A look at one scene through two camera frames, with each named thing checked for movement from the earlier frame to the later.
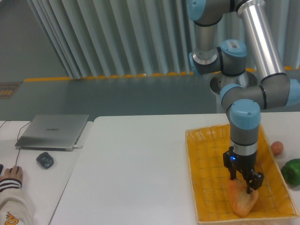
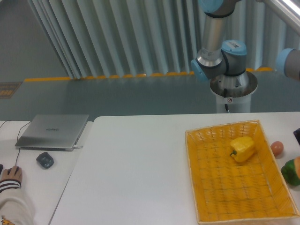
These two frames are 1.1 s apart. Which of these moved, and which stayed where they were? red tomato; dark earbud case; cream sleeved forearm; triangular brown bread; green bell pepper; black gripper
Moved: black gripper; triangular brown bread
Stayed: green bell pepper; cream sleeved forearm; red tomato; dark earbud case
